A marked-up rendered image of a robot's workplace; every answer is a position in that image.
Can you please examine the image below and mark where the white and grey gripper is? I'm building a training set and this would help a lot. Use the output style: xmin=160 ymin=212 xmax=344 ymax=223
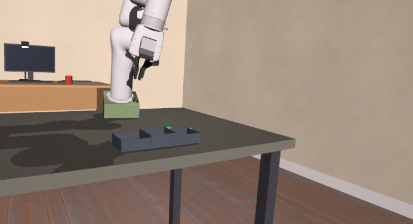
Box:
xmin=125 ymin=23 xmax=164 ymax=81

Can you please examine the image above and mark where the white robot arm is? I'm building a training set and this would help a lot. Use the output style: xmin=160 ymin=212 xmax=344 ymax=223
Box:
xmin=107 ymin=0 xmax=172 ymax=103

